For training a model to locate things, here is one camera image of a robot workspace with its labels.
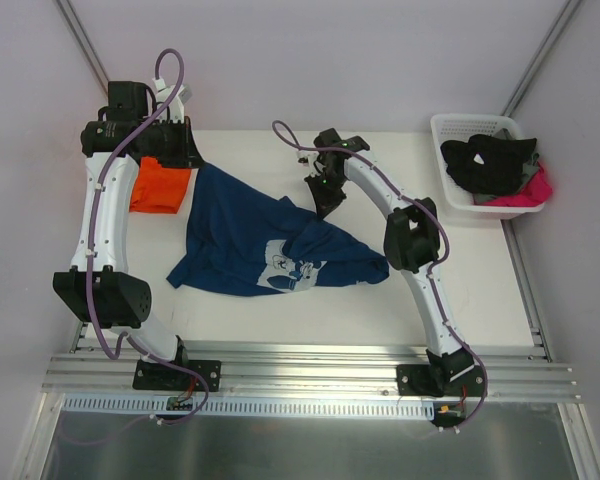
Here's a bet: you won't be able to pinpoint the orange folded t-shirt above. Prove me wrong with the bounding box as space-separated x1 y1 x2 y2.
129 157 191 214

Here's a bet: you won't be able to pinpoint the aluminium mounting rail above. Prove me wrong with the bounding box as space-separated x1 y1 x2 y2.
42 339 584 403

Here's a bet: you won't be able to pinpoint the corner aluminium profile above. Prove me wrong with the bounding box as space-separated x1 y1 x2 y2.
54 0 142 144
500 0 586 117

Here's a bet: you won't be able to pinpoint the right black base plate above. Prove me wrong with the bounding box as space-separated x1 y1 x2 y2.
396 364 486 398

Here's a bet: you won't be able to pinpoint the left corner aluminium profile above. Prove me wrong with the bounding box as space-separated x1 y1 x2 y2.
54 0 142 144

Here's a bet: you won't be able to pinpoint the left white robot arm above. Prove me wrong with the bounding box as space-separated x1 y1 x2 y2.
52 78 204 388

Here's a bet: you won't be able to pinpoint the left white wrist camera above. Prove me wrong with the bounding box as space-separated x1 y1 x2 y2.
150 77 194 121

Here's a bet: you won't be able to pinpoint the right corner aluminium profile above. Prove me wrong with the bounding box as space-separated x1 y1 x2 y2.
500 0 586 117

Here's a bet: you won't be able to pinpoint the navy blue t-shirt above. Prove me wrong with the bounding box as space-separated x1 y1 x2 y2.
167 164 389 297

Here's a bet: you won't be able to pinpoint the pink t-shirt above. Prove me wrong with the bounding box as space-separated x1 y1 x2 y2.
473 163 553 208

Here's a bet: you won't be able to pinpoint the white slotted cable duct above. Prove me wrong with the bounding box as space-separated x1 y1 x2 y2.
63 394 434 421

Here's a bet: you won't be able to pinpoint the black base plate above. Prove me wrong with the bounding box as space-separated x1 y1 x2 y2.
396 364 486 398
132 360 222 392

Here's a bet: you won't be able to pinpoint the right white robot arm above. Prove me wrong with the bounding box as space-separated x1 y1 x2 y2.
305 128 479 398

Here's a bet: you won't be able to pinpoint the black t-shirt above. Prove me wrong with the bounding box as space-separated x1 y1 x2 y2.
440 134 537 196

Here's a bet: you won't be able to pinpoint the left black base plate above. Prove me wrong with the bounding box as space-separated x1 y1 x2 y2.
132 360 222 392

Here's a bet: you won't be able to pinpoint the white plastic laundry basket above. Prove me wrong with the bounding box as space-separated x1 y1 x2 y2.
430 114 554 220

